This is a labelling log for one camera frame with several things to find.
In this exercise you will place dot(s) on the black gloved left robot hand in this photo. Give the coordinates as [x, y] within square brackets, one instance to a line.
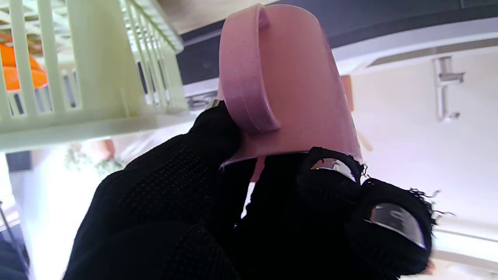
[175, 217]

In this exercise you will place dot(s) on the pink plastic cup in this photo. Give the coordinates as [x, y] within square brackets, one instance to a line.
[299, 85]

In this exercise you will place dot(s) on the orange plastic bowl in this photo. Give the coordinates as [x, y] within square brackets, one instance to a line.
[19, 70]

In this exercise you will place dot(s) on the pale green plastic dish rack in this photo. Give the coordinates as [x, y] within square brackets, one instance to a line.
[97, 77]

